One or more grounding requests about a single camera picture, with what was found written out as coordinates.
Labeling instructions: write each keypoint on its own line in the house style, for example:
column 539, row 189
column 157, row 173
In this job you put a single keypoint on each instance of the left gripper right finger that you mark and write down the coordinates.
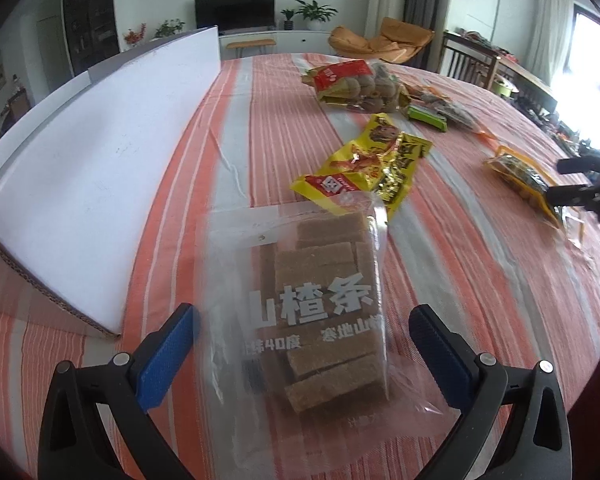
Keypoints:
column 535, row 443

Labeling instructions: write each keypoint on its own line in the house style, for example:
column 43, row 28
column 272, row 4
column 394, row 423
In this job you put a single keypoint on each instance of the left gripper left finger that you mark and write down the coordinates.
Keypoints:
column 74, row 443

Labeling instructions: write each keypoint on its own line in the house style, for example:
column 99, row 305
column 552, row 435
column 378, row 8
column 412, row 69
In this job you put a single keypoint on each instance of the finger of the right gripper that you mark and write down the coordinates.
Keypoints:
column 569, row 195
column 578, row 165

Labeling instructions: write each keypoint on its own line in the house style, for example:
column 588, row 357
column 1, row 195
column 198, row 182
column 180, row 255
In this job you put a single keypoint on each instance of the yellow dark snack packet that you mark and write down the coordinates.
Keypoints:
column 528, row 181

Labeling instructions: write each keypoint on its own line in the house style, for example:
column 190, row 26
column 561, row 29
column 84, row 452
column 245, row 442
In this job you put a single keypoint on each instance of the green snack packet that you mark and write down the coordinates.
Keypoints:
column 428, row 117

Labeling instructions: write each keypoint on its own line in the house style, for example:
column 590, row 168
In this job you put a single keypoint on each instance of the yellow spicy strip packet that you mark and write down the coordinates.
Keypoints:
column 382, row 160

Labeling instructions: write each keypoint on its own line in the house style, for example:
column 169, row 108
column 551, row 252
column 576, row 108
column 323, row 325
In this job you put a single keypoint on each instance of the clear hawthorn strips bag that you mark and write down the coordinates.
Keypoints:
column 302, row 370

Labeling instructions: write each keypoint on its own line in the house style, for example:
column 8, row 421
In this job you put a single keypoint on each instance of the red gold walnut bag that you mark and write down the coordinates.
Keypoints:
column 358, row 85

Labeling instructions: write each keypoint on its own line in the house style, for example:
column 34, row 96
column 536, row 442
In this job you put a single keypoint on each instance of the striped orange grey tablecloth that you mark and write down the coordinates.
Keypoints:
column 493, row 269

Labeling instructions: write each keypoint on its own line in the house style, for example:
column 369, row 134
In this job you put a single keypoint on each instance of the wooden side table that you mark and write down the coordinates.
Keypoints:
column 529, row 87

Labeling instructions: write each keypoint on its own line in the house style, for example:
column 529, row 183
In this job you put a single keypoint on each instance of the dark wooden chair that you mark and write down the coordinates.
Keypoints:
column 466, row 60

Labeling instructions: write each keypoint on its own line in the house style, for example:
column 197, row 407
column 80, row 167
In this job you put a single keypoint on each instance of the orange clear snack bag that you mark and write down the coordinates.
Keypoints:
column 428, row 98

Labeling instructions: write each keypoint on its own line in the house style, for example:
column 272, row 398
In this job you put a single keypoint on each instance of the orange lounge chair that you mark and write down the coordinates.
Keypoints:
column 397, row 42

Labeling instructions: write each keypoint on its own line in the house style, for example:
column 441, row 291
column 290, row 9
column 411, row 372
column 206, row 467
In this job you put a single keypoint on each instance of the green potted plant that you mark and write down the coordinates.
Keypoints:
column 314, row 14

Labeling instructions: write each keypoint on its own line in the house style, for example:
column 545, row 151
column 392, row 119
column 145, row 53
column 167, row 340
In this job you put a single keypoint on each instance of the white tv cabinet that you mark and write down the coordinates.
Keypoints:
column 288, row 41

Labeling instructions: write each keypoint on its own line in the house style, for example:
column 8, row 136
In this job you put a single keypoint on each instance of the small dark potted plant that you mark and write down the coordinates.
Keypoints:
column 288, row 15

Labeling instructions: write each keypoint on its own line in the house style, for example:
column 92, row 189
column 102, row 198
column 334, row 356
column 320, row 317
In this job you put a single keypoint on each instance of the wooden bench stool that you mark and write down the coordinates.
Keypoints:
column 261, row 46

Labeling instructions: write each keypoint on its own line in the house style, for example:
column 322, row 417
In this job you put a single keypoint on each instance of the black television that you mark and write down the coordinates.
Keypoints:
column 235, row 15

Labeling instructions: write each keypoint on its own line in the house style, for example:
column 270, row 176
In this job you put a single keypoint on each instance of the red flower vase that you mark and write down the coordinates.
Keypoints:
column 133, row 37

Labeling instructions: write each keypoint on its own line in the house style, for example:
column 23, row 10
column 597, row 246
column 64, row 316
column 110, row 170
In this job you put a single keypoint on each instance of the black display shelf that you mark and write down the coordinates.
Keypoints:
column 91, row 32

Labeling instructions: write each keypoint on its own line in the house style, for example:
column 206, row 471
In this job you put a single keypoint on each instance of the green plant white vase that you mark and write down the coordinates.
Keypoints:
column 169, row 28

